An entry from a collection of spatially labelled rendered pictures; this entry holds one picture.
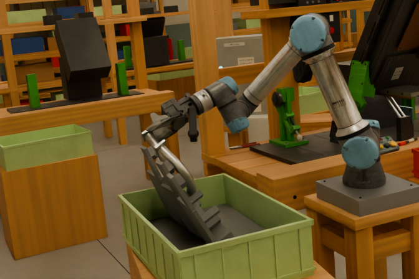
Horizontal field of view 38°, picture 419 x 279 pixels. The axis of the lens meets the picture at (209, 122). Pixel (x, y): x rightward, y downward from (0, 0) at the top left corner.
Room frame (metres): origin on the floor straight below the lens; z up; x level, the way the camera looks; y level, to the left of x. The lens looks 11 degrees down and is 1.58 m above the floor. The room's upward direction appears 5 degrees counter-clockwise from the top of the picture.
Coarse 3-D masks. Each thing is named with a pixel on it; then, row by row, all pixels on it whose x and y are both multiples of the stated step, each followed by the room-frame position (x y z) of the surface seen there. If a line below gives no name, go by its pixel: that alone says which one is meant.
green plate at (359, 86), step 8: (352, 64) 2.85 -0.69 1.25; (360, 64) 2.80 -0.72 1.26; (368, 64) 2.76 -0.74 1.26; (352, 72) 2.84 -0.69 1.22; (360, 72) 2.79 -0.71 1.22; (368, 72) 2.77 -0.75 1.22; (352, 80) 2.82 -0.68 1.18; (360, 80) 2.77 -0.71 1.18; (368, 80) 2.77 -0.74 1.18; (352, 88) 2.81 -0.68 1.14; (360, 88) 2.76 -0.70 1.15; (368, 88) 2.77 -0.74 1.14; (352, 96) 2.80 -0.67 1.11; (360, 96) 2.75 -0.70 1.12; (368, 96) 2.77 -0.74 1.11
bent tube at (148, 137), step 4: (144, 132) 1.98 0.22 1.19; (148, 132) 1.99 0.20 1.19; (152, 132) 2.00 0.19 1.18; (144, 136) 1.99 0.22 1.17; (148, 136) 1.98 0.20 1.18; (152, 136) 1.98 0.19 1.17; (144, 140) 2.00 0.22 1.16; (148, 140) 1.97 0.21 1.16; (152, 140) 1.97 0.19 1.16; (156, 140) 1.97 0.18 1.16; (152, 144) 1.96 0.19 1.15; (156, 144) 1.96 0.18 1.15; (160, 156) 1.94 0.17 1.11; (160, 160) 1.94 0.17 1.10; (164, 160) 1.94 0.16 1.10
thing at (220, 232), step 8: (168, 176) 1.62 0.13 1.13; (176, 176) 1.63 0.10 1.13; (176, 184) 1.61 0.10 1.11; (184, 184) 1.62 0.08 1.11; (184, 192) 1.61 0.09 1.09; (184, 200) 1.62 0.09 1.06; (184, 208) 1.73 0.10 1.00; (192, 208) 1.62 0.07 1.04; (192, 216) 1.68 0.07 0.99; (200, 216) 1.62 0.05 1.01; (200, 224) 1.63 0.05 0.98; (200, 232) 1.74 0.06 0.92; (208, 232) 1.63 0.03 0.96; (216, 232) 1.73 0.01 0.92; (224, 232) 1.70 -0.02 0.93; (208, 240) 1.69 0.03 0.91; (216, 240) 1.68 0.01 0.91
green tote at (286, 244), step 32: (128, 192) 2.08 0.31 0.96; (224, 192) 2.21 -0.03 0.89; (256, 192) 1.95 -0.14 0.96; (128, 224) 1.97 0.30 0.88; (288, 224) 1.63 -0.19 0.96; (160, 256) 1.66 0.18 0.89; (192, 256) 1.52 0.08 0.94; (224, 256) 1.55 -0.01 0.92; (256, 256) 1.59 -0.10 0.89; (288, 256) 1.62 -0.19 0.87
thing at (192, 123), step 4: (192, 108) 2.04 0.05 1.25; (192, 112) 2.03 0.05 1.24; (192, 116) 2.02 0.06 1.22; (192, 120) 2.01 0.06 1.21; (196, 120) 2.05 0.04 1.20; (192, 124) 2.00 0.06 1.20; (196, 124) 2.02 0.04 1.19; (192, 128) 1.98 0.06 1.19; (196, 128) 2.00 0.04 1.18; (188, 132) 1.99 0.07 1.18; (192, 132) 1.97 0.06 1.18; (196, 132) 1.98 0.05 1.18; (192, 136) 1.97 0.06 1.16; (196, 136) 1.98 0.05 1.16; (192, 140) 1.99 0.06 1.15; (196, 140) 1.99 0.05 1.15
